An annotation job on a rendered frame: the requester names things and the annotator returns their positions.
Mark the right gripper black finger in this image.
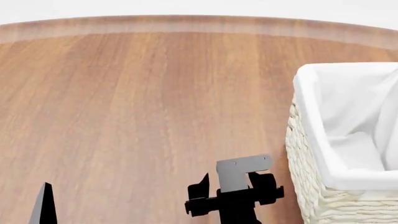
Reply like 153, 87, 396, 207
187, 172, 210, 201
246, 172, 278, 190

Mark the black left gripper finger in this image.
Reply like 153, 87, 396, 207
29, 181, 58, 224

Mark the white cloth basket liner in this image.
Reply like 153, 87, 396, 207
293, 61, 398, 192

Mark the cream woven wicker basket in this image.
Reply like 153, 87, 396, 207
285, 97, 398, 224

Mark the grey L-shaped metal bracket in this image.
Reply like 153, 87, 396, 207
216, 154, 274, 194

